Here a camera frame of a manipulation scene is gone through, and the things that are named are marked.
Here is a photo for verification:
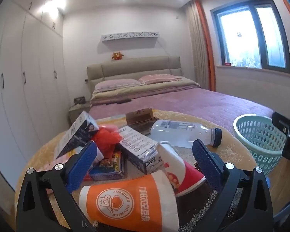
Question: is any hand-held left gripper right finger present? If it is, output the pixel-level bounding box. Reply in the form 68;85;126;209
192;139;275;232

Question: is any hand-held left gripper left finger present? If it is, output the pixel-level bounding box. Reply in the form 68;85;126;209
16;141;98;232

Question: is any blue and red card box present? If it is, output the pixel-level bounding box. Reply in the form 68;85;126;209
88;151;125;181

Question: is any red and white paper cup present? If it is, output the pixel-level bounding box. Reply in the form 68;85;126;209
157;141;206;197

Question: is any dark blue carton box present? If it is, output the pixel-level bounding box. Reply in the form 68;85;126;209
55;111;100;159

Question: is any red plastic bag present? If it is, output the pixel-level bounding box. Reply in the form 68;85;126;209
93;125;122;161

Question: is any green plastic basket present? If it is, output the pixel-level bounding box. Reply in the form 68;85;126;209
233;114;290;178

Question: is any clear plastic bottle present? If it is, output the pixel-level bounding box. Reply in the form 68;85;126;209
150;120;223;148

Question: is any orange paper cup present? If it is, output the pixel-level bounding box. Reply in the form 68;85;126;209
79;173;180;232

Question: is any grey and white carton box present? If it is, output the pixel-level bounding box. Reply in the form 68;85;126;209
119;126;165;175

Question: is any pale pink wrapper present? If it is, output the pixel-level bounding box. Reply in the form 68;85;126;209
36;153;72;172

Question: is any beige nightstand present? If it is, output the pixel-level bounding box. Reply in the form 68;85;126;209
68;101;91;126

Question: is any bed with purple bedspread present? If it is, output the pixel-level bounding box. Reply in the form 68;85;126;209
86;56;275;136

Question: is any brown cardboard box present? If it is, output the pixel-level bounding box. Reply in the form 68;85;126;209
125;108;159;136

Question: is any pink pillow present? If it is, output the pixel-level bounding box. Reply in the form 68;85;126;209
94;78;145;93
138;74;183;85

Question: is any white wardrobe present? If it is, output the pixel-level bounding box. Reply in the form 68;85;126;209
0;0;70;174

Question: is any beige padded headboard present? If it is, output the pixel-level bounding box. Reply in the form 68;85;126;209
86;56;182;95

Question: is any dark framed window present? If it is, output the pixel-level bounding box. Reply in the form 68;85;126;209
210;0;290;75

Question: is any beige and orange curtain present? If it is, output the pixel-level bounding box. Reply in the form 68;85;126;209
185;0;217;92

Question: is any white carved wall shelf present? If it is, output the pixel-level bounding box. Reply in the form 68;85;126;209
101;31;160;44

